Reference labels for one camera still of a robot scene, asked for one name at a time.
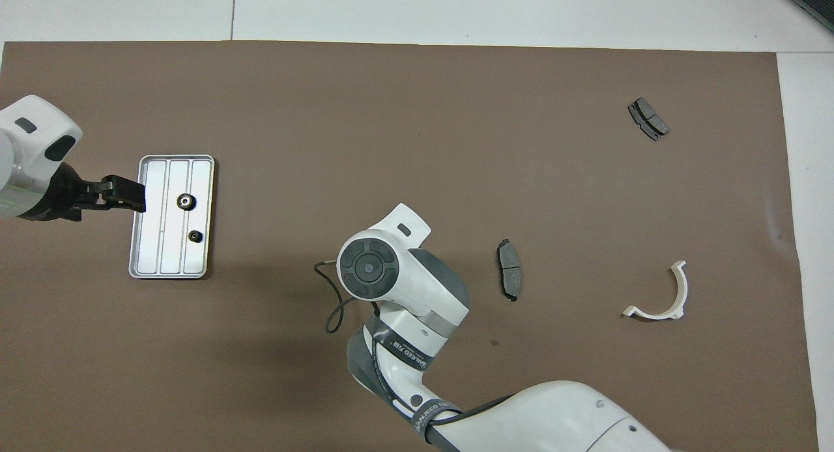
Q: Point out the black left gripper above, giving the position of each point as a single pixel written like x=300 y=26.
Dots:
x=65 y=198

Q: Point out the large black bearing gear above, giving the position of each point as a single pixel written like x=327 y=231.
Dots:
x=186 y=201

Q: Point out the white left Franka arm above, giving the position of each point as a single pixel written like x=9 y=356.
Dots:
x=32 y=139

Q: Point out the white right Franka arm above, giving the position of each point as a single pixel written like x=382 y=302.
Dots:
x=404 y=276

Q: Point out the silver metal tray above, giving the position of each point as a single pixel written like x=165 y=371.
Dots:
x=159 y=243

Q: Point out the brown paper table mat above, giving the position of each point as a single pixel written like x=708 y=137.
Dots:
x=391 y=113

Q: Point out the long curved grey brake pad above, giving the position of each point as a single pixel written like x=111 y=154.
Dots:
x=510 y=269

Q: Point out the short grey brake pad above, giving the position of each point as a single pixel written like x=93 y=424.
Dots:
x=648 y=118

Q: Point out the white semicircular plastic bracket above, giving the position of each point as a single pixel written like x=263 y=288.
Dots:
x=681 y=289

